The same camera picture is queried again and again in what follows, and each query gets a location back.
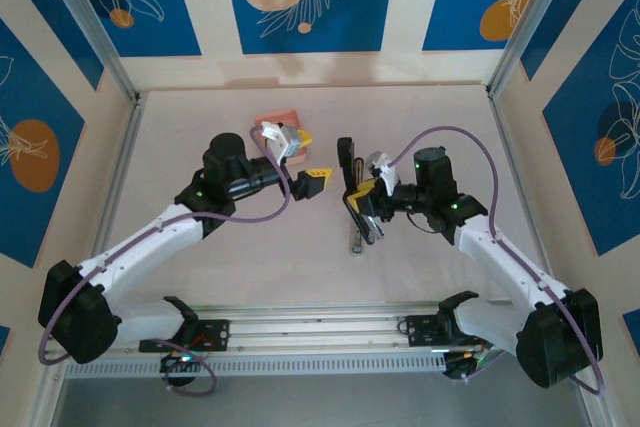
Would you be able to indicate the pink plastic tray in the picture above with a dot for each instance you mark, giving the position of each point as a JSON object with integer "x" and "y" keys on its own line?
{"x": 280, "y": 116}

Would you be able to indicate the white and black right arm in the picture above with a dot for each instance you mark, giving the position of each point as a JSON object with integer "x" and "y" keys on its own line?
{"x": 500, "y": 257}

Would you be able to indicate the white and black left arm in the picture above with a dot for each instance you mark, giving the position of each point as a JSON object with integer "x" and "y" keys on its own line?
{"x": 140, "y": 242}

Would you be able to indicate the black controller board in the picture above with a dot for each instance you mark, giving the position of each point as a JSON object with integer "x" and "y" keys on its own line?
{"x": 177, "y": 364}
{"x": 465, "y": 364}

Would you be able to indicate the aluminium side rail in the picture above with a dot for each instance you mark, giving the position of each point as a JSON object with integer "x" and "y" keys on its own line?
{"x": 120, "y": 177}
{"x": 520, "y": 187}

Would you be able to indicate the aluminium double rail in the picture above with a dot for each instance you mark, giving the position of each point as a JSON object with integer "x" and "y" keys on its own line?
{"x": 325, "y": 327}

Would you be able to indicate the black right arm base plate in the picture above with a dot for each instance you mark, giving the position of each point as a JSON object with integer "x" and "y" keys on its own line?
{"x": 420, "y": 329}

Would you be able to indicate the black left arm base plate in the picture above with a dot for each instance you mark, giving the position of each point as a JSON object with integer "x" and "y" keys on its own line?
{"x": 215, "y": 334}

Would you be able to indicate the aluminium frame post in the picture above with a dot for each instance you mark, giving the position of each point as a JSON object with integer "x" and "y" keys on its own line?
{"x": 525, "y": 32}
{"x": 95, "y": 32}

